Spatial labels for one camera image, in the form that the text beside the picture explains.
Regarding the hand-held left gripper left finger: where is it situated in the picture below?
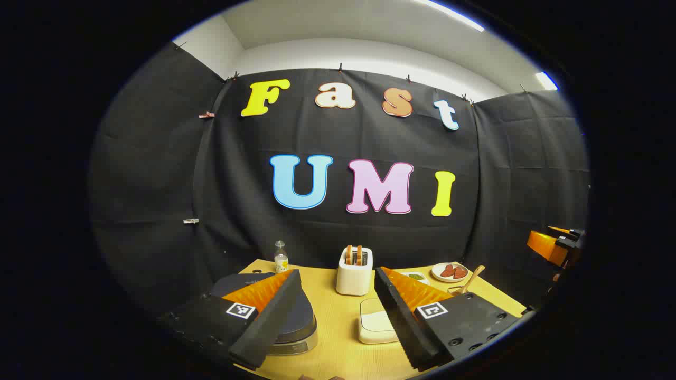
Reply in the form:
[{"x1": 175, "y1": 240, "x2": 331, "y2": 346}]
[{"x1": 157, "y1": 269, "x2": 303, "y2": 371}]

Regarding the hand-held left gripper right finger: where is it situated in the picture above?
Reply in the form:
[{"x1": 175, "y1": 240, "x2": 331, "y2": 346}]
[{"x1": 374, "y1": 267, "x2": 537, "y2": 372}]

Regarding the dark grey rice cooker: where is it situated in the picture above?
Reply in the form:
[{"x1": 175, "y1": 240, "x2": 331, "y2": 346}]
[{"x1": 210, "y1": 273, "x2": 318, "y2": 355}]

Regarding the wooden spoon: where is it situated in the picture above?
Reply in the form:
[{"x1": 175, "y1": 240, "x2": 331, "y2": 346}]
[{"x1": 458, "y1": 265, "x2": 486, "y2": 295}]

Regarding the clear plastic rice box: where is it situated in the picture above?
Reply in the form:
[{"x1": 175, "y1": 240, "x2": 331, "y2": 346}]
[{"x1": 359, "y1": 298, "x2": 400, "y2": 345}]

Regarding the white toaster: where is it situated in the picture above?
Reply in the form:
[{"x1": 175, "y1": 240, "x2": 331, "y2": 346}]
[{"x1": 336, "y1": 246, "x2": 373, "y2": 296}]

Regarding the white round plate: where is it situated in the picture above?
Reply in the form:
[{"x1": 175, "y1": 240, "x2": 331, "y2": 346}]
[{"x1": 431, "y1": 262, "x2": 470, "y2": 283}]

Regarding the black backdrop cloth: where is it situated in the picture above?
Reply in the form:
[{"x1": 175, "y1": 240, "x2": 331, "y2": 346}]
[{"x1": 89, "y1": 42, "x2": 591, "y2": 317}]

